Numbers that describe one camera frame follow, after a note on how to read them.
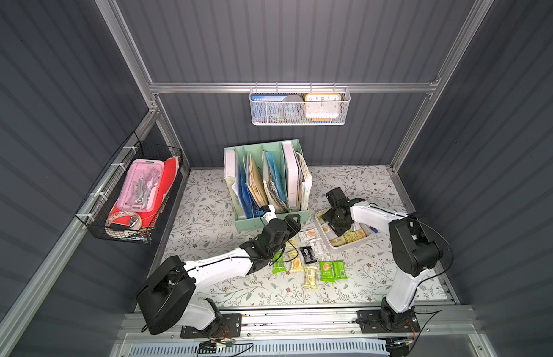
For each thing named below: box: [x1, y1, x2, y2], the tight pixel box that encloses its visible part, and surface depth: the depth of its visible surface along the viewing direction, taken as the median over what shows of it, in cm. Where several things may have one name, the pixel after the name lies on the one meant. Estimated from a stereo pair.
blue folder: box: [237, 163, 265, 220], surface depth 88 cm
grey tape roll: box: [281, 94, 305, 122], surface depth 88 cm
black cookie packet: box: [299, 246, 318, 265], surface depth 90 cm
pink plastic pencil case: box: [117, 159, 165, 213], surface depth 74 cm
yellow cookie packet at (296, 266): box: [286, 249, 305, 273], surface depth 87 cm
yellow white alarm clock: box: [304, 92, 342, 122], surface depth 90 cm
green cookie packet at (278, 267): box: [272, 251, 287, 275], surface depth 87 cm
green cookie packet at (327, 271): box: [319, 260, 336, 283], surface depth 86 cm
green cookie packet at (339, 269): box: [331, 259, 349, 280], surface depth 86 cm
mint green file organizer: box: [222, 139, 310, 232], surface depth 91 cm
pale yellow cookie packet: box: [304, 265, 319, 290], surface depth 84 cm
